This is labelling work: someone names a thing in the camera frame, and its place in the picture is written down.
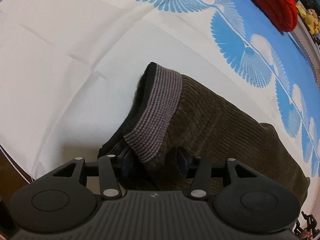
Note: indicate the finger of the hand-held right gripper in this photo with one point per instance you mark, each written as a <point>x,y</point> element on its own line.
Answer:
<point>308,223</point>

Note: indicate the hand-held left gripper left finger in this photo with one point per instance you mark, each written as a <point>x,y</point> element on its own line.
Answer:
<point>126,165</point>

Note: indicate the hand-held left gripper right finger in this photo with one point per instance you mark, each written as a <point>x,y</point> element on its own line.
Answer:
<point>184,164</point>

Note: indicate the blue white printed bedsheet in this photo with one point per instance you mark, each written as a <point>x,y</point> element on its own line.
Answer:
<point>62,55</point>

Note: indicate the yellow plush toy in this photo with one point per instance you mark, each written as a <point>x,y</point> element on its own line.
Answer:
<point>310,17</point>

